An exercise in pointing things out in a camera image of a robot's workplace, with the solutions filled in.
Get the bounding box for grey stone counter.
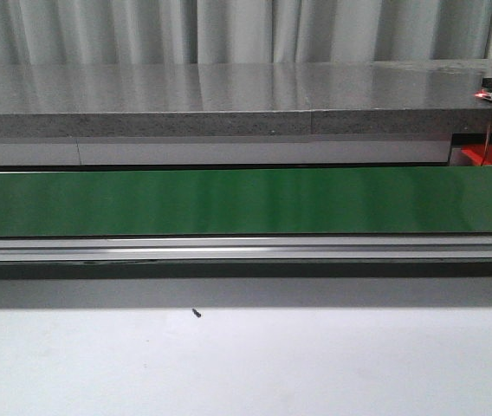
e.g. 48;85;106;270
0;60;492;168

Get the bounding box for green conveyor belt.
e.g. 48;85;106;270
0;166;492;237

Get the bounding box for white curtain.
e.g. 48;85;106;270
0;0;492;65

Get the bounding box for aluminium conveyor frame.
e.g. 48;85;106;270
0;235;492;310

